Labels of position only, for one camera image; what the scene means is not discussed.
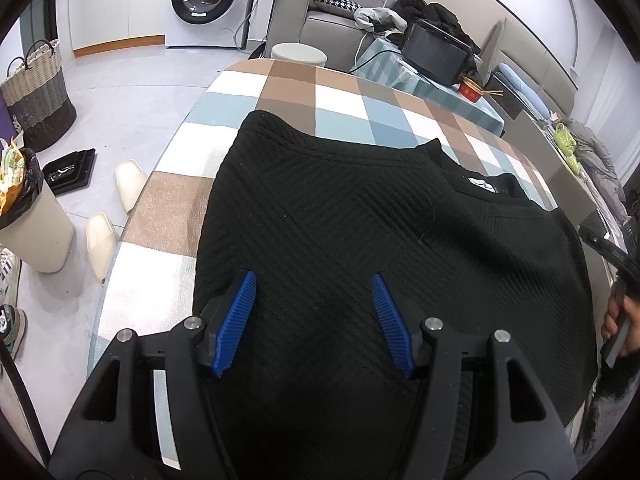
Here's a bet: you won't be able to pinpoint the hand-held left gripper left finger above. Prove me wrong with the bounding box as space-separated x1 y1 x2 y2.
48 271 258 480

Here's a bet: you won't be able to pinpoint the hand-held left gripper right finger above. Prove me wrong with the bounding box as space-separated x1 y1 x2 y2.
371 273 581 480

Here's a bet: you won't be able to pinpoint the black knit sweater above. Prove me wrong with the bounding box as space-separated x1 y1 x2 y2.
192 110 600 480

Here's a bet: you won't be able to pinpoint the person's right forearm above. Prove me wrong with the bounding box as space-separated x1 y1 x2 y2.
574 340 640 467

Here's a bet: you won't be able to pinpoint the pile of black clothes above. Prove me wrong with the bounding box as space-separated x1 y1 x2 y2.
389 0 484 57

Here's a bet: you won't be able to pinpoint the person's right hand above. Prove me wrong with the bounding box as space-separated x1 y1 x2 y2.
601 293 640 356

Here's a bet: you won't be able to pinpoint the grey jacket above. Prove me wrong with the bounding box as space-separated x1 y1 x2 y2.
554 117 629 222

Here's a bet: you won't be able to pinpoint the grey side cabinet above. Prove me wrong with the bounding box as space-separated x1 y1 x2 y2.
502 109 599 227

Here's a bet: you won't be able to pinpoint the green mask toy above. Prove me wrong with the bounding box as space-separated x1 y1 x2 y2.
552 122 577 154

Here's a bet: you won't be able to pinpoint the cream slipper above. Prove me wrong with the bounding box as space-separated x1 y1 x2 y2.
84 211 121 284
114 158 149 214

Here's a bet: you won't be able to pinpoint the blue pillow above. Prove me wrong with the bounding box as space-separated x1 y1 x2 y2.
494 62 552 117

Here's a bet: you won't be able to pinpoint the wooden chopsticks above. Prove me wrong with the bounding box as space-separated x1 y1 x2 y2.
464 74 505 98

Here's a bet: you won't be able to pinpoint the grey green sneaker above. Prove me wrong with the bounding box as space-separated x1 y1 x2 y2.
0 304 29 362

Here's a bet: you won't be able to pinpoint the beige trash bin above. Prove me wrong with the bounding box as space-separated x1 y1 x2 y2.
0 137 76 275

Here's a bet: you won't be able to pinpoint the black plastic tray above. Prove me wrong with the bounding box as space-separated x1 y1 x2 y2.
42 148 97 196

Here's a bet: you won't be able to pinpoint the grey padded headboard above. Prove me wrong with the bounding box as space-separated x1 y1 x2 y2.
479 16 577 117

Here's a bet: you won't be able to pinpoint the red paper bowl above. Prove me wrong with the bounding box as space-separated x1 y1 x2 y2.
458 76 486 104

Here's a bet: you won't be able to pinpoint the white sneaker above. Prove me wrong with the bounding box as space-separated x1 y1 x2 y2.
0 247 24 307

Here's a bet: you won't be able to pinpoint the checkered tablecloth table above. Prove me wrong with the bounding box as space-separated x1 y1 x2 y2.
87 58 562 472

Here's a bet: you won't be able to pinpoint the teal checked tablecloth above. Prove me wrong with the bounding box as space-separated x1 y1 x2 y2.
349 35 506 139

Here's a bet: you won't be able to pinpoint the black countertop oven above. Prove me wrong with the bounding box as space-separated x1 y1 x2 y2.
401 17 475 86

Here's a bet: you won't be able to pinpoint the white round stool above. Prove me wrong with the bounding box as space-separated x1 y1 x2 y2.
270 42 327 67

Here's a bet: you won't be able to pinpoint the grey sofa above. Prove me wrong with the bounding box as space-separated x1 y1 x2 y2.
268 0 416 74

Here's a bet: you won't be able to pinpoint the woven laundry basket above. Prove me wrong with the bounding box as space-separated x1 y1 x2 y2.
0 39 78 154

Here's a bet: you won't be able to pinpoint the light grey garment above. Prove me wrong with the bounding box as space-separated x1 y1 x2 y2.
353 6 409 37

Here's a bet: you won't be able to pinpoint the houndstooth pillow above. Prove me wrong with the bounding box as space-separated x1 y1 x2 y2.
312 0 372 14

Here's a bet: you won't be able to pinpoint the white base cabinet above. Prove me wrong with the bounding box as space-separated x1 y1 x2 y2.
62 0 167 59

